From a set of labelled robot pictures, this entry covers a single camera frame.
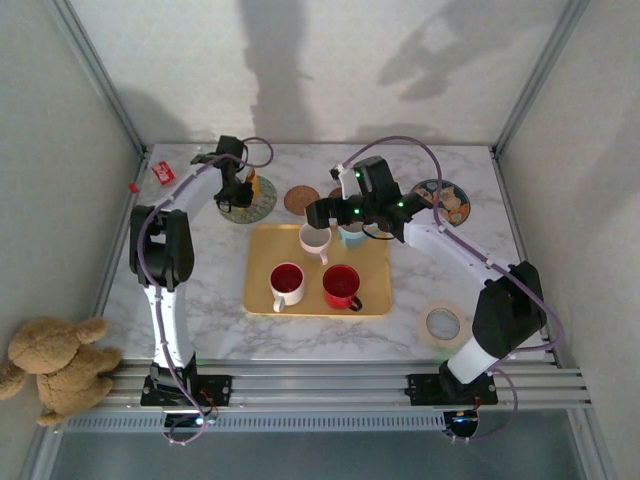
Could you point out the yellow cup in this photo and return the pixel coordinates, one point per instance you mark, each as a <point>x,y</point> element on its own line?
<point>254,184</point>

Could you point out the light blue cup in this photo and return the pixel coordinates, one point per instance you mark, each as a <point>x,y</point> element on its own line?
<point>352,242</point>

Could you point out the blue illustrated round mat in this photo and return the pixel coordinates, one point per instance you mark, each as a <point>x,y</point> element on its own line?
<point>450,210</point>

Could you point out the white cup red inside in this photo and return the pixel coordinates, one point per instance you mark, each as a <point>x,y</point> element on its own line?
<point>292,295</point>

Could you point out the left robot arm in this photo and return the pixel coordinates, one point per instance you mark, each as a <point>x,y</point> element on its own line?
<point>170,325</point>

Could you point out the dark brown woven coaster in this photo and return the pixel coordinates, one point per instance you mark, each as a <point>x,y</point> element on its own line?
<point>334,193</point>

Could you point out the light woven round coaster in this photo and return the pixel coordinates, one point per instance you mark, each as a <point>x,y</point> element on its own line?
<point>300,200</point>

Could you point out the round green floral mat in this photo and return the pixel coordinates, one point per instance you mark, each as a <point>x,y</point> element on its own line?
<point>260,210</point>

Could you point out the clear cola bottle red label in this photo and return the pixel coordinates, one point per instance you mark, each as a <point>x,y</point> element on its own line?
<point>164,173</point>

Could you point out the yellow plastic tray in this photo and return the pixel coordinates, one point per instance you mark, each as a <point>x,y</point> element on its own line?
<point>310,300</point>

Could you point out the beige masking tape roll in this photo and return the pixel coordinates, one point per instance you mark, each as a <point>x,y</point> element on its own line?
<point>425,330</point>

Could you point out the brown teddy bear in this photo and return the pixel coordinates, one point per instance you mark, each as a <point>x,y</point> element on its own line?
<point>50,360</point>

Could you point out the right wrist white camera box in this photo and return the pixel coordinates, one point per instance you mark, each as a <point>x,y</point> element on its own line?
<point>346,180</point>

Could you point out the left aluminium side rail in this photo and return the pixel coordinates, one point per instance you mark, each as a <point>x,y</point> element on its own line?
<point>124,225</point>

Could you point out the left aluminium frame post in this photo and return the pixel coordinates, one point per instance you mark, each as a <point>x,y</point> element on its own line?
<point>100,75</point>

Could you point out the aluminium frame post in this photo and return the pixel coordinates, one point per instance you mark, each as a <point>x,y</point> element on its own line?
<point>539,75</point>
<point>100,75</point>

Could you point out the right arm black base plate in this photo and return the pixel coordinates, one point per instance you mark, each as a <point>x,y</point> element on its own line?
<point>422,390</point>

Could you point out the aluminium mounting rail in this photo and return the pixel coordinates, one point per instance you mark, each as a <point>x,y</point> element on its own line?
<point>320,387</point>

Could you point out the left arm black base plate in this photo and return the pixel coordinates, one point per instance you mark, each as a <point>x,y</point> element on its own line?
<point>215,390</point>

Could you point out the right aluminium frame post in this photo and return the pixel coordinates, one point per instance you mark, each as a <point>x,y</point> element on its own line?
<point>539,75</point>

